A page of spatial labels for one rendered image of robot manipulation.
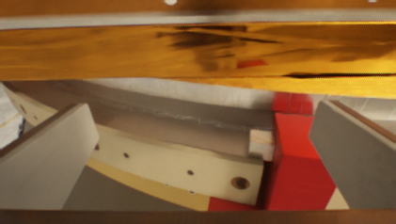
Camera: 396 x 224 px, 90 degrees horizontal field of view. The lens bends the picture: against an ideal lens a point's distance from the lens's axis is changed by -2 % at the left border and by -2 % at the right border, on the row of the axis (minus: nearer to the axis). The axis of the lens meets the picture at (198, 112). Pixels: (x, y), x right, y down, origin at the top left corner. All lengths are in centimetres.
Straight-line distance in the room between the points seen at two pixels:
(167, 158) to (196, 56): 9
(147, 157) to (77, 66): 10
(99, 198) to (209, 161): 22
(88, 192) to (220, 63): 27
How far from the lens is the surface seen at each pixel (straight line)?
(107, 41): 20
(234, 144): 17
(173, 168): 18
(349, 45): 22
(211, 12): 18
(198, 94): 18
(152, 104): 23
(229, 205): 19
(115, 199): 32
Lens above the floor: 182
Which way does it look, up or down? 31 degrees down
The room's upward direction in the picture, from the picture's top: 1 degrees counter-clockwise
